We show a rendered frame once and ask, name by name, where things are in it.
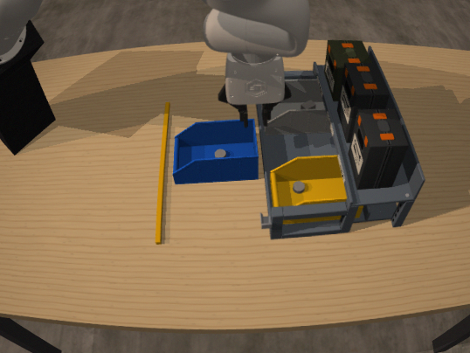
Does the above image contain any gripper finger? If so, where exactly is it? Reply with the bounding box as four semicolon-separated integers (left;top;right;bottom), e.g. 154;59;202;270
262;83;292;127
218;84;248;128

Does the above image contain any blue bin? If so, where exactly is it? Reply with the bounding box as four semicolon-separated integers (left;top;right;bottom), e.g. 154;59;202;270
173;119;259;184

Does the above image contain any yellow bar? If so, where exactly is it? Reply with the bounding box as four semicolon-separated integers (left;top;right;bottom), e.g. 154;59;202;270
156;102;170;245

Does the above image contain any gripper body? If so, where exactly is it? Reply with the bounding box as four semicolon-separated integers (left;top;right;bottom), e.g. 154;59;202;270
225;53;285;105

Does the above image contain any dark grey disc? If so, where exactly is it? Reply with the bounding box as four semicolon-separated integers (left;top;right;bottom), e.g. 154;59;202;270
215;149;226;158
293;181;305;194

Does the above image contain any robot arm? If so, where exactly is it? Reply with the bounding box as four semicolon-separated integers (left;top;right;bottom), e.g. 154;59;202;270
0;0;310;65

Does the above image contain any yellow open bin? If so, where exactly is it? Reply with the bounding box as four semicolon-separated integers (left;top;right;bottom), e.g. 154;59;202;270
270;156;347;225

